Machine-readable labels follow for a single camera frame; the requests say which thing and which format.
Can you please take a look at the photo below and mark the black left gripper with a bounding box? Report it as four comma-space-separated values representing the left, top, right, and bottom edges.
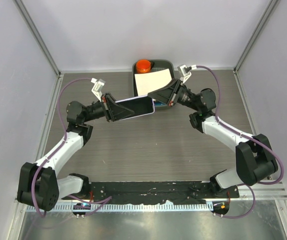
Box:
82, 92, 134, 123

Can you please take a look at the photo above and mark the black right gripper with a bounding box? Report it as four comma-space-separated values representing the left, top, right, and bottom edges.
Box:
147, 78, 200, 112

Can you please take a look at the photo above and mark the phone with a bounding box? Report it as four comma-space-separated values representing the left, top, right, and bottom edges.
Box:
116, 95, 155, 120

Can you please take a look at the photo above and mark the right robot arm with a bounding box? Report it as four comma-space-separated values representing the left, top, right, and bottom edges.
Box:
148, 79, 279, 198

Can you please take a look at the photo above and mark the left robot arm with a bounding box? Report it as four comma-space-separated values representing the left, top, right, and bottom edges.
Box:
17, 93, 135, 213

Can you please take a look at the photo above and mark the blue dotted plate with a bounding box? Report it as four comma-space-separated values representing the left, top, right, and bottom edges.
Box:
153, 100, 167, 107

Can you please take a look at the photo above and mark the white square plate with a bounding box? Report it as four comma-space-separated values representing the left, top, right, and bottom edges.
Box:
134, 68, 172, 96

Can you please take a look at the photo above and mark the dark green plastic tray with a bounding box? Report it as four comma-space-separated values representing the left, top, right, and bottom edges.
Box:
132, 59, 175, 97

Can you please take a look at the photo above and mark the orange mug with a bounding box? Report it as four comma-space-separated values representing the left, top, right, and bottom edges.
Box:
135, 59, 155, 74

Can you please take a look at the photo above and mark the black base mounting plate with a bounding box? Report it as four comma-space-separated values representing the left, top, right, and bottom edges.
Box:
71, 181, 240, 205

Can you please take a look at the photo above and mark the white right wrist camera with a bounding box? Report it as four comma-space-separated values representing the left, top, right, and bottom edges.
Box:
177, 64, 197, 84

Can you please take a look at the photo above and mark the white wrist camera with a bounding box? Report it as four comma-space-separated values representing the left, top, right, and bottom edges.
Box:
177, 64, 197, 84
90, 78, 106, 102

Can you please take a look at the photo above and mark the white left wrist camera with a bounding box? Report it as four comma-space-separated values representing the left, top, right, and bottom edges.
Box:
90, 78, 106, 102

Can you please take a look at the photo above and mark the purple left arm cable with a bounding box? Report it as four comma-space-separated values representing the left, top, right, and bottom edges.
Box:
30, 77, 94, 218

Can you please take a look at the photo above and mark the slotted cable duct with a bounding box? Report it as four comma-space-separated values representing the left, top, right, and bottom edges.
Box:
25, 201, 214, 213

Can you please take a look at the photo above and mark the left aluminium frame post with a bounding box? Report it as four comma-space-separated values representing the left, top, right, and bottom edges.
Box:
13, 0, 61, 77

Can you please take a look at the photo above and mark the aluminium frame post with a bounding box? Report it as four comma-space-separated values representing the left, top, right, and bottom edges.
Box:
13, 0, 61, 77
233, 0, 280, 74

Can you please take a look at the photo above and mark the right aluminium frame post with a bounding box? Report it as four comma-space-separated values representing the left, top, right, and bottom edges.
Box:
233, 0, 280, 74

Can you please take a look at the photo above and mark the aluminium front rail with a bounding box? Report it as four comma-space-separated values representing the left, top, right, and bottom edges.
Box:
14, 179, 287, 203

